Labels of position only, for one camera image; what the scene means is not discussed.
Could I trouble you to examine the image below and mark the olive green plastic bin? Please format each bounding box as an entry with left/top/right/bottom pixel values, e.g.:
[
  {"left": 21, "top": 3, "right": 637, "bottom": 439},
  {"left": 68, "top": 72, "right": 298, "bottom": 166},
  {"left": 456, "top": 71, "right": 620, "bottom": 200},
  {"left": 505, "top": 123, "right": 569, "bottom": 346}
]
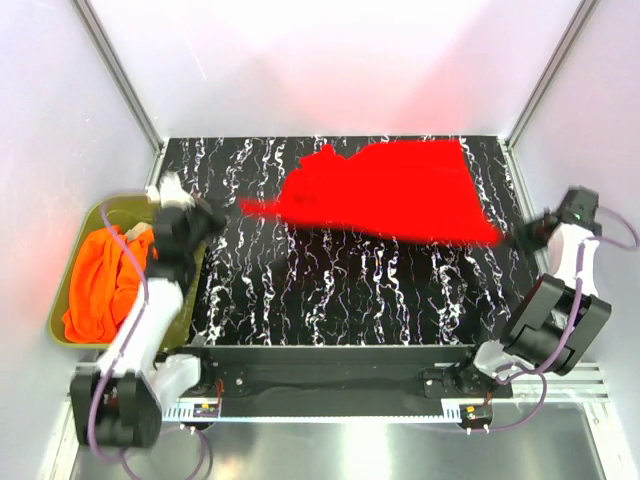
[{"left": 47, "top": 193, "right": 207, "bottom": 349}]

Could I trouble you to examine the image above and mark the red t shirt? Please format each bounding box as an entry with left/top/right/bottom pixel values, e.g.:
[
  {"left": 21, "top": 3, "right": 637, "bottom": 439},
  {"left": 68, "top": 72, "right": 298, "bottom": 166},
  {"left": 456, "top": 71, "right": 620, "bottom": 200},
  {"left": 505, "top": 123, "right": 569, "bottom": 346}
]
[{"left": 239, "top": 140, "right": 503, "bottom": 247}]

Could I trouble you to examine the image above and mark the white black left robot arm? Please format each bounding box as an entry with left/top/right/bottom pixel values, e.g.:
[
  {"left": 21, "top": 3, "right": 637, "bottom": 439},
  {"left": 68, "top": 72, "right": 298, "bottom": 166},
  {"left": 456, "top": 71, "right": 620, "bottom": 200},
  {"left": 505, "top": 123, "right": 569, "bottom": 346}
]
[{"left": 69, "top": 172, "right": 228, "bottom": 454}]

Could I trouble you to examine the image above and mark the right orange connector board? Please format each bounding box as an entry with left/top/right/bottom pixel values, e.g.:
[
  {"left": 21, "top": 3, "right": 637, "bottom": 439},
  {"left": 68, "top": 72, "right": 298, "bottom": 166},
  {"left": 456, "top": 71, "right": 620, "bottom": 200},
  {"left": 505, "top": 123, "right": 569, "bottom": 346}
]
[{"left": 463, "top": 404, "right": 493, "bottom": 421}]

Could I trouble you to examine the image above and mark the orange t shirt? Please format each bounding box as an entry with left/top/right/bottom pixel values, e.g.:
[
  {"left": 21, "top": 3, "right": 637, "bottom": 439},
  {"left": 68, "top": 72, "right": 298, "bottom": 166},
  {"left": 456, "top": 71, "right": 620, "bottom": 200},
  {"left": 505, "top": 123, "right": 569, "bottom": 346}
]
[{"left": 62, "top": 228, "right": 140, "bottom": 344}]

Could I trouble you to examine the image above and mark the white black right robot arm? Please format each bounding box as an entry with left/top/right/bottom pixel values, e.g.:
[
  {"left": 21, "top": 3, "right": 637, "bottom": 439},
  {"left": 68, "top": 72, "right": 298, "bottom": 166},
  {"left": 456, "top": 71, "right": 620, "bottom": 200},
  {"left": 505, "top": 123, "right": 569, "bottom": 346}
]
[{"left": 443, "top": 186, "right": 611, "bottom": 397}]

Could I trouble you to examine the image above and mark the left orange connector board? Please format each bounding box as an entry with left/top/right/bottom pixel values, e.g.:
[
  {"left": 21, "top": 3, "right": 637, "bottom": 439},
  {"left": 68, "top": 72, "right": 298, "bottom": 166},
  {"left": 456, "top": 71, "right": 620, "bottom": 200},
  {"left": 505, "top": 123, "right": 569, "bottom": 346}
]
[{"left": 193, "top": 403, "right": 220, "bottom": 418}]

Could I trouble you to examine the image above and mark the aluminium corner post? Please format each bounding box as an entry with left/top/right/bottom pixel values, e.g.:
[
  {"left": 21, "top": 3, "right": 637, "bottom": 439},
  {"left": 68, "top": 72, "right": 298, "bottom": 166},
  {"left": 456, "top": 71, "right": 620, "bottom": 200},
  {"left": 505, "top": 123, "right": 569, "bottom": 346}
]
[
  {"left": 69, "top": 0, "right": 166, "bottom": 151},
  {"left": 504, "top": 0, "right": 602, "bottom": 149}
]

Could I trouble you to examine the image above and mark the orange connector board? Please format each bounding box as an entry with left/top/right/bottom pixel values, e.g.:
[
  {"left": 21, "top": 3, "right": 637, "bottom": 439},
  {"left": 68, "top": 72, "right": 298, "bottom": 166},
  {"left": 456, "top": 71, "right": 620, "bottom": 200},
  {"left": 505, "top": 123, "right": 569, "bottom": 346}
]
[
  {"left": 463, "top": 404, "right": 493, "bottom": 421},
  {"left": 193, "top": 403, "right": 220, "bottom": 418}
]

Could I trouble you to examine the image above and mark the aluminium frame rail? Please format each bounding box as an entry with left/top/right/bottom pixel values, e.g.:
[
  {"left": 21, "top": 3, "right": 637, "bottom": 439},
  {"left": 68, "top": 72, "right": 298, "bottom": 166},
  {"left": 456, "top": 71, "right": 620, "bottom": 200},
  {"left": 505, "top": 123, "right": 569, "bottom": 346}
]
[{"left": 44, "top": 364, "right": 639, "bottom": 479}]

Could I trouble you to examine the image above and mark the left aluminium corner post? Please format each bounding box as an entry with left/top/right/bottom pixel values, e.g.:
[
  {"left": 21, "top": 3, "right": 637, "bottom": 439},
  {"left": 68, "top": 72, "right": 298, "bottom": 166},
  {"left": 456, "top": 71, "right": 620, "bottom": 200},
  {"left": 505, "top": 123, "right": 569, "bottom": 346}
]
[{"left": 69, "top": 0, "right": 166, "bottom": 151}]

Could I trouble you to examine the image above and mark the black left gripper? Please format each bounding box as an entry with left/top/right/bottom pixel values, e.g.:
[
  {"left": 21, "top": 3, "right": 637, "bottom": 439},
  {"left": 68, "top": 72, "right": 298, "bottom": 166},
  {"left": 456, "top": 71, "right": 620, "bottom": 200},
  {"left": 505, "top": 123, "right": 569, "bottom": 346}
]
[{"left": 183, "top": 195, "right": 240, "bottom": 259}]

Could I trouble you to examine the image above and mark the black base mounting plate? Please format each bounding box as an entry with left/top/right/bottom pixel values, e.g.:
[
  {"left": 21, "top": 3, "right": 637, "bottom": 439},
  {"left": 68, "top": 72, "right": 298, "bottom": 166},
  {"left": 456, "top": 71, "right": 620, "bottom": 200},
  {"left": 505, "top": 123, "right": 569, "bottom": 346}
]
[{"left": 181, "top": 346, "right": 512, "bottom": 419}]

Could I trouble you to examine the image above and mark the right aluminium corner post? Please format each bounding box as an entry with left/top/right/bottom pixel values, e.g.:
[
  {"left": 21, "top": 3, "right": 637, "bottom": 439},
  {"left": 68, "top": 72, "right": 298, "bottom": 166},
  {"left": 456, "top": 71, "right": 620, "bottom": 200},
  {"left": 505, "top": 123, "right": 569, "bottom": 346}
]
[{"left": 504, "top": 0, "right": 602, "bottom": 149}]

